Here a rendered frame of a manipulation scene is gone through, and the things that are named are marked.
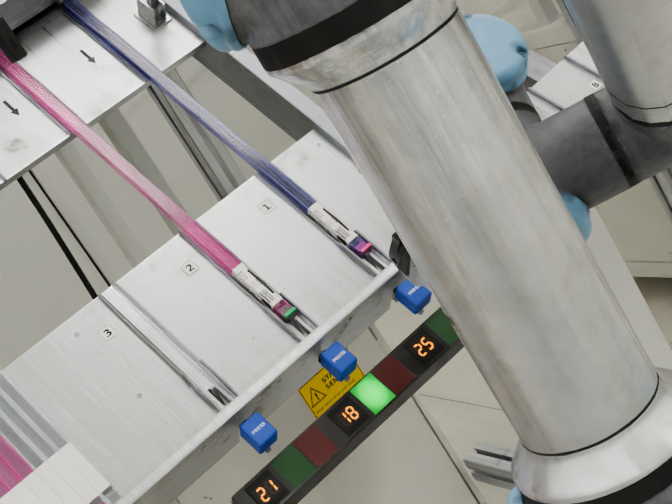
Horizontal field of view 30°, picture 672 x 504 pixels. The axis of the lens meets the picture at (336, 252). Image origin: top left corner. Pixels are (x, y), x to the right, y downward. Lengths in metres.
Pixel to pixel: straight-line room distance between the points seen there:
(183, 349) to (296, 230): 0.18
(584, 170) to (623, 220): 1.57
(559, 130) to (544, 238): 0.28
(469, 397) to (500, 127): 1.99
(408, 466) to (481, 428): 0.78
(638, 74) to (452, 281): 0.24
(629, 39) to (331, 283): 0.59
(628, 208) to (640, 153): 1.53
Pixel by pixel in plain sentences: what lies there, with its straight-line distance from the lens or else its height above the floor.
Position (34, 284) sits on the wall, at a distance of 3.19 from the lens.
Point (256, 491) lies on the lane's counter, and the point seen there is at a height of 0.66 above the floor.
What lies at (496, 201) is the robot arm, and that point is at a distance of 0.63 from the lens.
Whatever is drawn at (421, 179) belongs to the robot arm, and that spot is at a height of 0.98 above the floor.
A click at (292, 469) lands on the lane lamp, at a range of 1.21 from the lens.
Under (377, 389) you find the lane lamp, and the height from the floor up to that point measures 0.65.
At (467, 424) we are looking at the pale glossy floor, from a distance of 2.52.
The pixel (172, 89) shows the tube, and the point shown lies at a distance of 1.44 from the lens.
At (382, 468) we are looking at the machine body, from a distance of 1.69.
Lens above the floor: 1.16
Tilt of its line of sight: 18 degrees down
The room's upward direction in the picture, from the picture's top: 32 degrees counter-clockwise
